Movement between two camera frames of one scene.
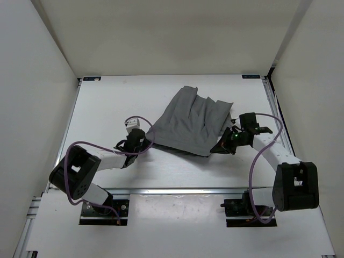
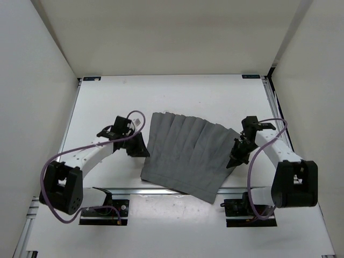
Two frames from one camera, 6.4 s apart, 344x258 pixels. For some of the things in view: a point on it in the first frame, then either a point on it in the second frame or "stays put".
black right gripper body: [231, 140] → [241, 150]
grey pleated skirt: [191, 123] → [186, 156]
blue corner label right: [251, 76] stays put
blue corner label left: [91, 78] stays put
